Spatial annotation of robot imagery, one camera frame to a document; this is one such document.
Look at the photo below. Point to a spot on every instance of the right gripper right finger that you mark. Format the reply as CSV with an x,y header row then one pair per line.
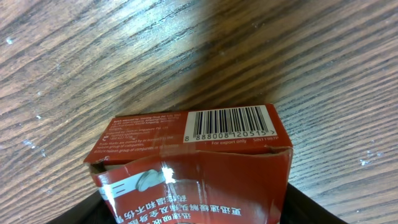
x,y
301,209

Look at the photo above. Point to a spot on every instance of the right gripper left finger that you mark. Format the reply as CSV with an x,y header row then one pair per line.
x,y
91,210

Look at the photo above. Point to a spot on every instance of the red and white box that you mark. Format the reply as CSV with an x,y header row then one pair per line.
x,y
228,165

